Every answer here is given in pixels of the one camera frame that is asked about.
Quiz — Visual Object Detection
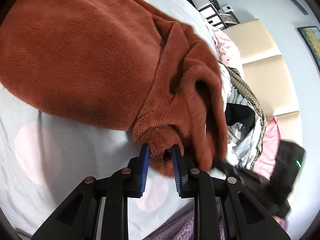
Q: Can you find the rust fleece sweater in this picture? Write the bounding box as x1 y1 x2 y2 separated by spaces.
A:
1 0 227 176

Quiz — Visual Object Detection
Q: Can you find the purple fuzzy clothing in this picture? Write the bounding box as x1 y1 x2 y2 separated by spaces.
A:
145 197 226 240

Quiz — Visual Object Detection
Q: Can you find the black garment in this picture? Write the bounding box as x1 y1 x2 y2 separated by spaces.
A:
225 103 255 133

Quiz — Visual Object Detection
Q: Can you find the polka dot bed sheet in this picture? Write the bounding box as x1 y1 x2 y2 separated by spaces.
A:
1 0 219 239

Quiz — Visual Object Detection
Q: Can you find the striped beige garment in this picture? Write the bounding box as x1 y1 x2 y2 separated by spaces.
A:
227 66 267 170

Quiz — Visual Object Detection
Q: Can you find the beige upholstered headboard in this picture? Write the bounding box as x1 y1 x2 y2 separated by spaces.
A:
222 18 301 136

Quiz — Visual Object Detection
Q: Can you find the pink blanket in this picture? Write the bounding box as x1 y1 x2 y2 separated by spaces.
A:
210 26 243 72

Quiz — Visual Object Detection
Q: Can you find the white bedside shelf unit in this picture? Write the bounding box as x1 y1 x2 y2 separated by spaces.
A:
187 0 240 30

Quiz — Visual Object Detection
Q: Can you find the framed wall picture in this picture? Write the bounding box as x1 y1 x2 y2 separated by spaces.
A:
298 26 320 69

